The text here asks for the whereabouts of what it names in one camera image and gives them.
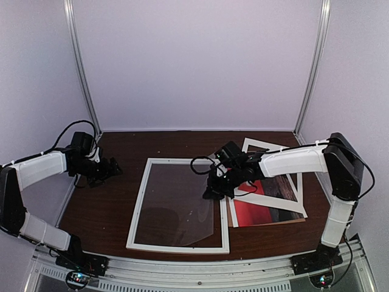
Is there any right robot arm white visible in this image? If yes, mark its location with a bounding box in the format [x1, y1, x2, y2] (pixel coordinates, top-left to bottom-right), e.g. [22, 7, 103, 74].
[202, 133, 365, 269]

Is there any white mat board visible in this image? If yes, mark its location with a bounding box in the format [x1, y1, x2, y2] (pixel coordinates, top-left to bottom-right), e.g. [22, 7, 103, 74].
[229, 137, 308, 226]

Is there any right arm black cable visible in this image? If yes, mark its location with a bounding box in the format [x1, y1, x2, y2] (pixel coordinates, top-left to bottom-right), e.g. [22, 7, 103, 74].
[190, 156, 219, 176]

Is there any brown backing board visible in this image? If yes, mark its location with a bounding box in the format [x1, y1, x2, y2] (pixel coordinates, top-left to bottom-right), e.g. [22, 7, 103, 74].
[227, 142, 308, 228]

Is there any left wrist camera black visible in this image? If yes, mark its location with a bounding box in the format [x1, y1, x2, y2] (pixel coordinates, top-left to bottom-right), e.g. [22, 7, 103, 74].
[70, 131, 94, 155]

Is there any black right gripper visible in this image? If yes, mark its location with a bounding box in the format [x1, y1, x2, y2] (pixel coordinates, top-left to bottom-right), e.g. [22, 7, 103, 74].
[202, 165, 244, 200]

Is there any controller board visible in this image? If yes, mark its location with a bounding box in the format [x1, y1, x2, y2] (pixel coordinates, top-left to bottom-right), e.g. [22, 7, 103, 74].
[65, 271, 92, 290]
[309, 271, 334, 289]

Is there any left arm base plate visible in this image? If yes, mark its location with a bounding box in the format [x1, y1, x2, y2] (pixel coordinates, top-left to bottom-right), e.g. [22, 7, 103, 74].
[49, 248, 109, 277]

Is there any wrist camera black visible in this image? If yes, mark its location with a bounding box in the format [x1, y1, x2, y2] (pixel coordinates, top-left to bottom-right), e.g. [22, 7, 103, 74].
[70, 131, 94, 155]
[215, 141, 243, 162]

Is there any aluminium front rail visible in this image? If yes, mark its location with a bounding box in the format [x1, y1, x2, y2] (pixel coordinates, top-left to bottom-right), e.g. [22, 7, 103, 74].
[20, 239, 378, 291]

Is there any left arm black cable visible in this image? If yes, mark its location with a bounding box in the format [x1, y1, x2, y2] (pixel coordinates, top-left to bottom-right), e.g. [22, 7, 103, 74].
[50, 120, 98, 150]

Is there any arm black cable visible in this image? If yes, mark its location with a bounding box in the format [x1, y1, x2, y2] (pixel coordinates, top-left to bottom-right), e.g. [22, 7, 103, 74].
[50, 120, 98, 150]
[190, 156, 219, 176]

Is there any aluminium corner post left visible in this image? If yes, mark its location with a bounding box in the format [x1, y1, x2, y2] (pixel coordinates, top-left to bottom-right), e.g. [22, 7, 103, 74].
[63, 0, 102, 135]

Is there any red and dark photo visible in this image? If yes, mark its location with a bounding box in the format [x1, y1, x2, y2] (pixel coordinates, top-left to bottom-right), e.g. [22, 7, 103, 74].
[227, 142, 308, 228]

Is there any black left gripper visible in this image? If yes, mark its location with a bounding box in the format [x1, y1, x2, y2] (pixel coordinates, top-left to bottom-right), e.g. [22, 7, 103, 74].
[72, 156, 123, 188]

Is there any aluminium corner post right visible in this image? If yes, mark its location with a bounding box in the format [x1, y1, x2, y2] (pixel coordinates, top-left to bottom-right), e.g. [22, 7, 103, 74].
[294, 0, 331, 137]

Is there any white picture frame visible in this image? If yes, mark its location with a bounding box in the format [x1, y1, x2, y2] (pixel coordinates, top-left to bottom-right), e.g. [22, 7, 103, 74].
[126, 158, 230, 254]

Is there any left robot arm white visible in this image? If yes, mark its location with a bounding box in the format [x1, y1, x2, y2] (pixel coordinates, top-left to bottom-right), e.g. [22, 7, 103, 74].
[1, 150, 123, 270]

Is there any clear acrylic sheet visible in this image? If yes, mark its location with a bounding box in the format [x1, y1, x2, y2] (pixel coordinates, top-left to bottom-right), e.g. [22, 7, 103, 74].
[134, 163, 214, 247]

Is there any left controller board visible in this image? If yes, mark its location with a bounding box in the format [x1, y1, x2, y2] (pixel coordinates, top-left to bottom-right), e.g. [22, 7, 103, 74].
[65, 271, 92, 290]

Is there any right controller board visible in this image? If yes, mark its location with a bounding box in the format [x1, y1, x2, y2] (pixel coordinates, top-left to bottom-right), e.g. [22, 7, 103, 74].
[309, 271, 334, 289]

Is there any aluminium corner post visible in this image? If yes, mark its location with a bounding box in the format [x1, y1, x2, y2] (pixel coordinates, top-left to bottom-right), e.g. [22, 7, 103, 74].
[63, 0, 102, 135]
[294, 0, 331, 137]

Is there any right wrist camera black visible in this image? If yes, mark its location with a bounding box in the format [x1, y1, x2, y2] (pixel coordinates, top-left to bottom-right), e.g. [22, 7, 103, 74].
[215, 141, 243, 162]

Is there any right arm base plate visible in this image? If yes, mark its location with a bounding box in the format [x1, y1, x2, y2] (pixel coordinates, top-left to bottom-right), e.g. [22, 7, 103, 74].
[291, 243, 343, 276]

